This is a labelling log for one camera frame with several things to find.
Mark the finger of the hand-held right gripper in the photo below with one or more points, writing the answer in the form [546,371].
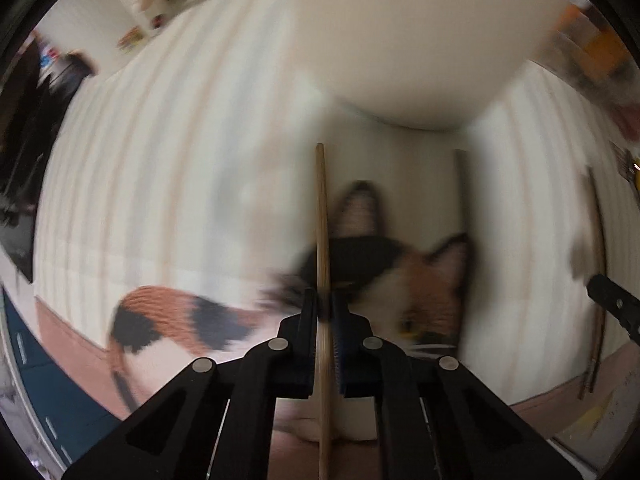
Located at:
[617,305]

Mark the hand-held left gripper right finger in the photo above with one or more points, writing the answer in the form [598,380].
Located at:
[342,350]

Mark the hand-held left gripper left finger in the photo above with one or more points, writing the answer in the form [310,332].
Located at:
[300,360]

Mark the beige cylindrical utensil holder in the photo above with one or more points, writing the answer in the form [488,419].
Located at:
[410,35]

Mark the striped cat-print table mat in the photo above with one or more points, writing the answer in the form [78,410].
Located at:
[175,160]

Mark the blue kitchen cabinet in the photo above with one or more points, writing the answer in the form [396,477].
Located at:
[45,385]

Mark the black induction cooktop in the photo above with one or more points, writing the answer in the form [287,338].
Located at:
[20,160]

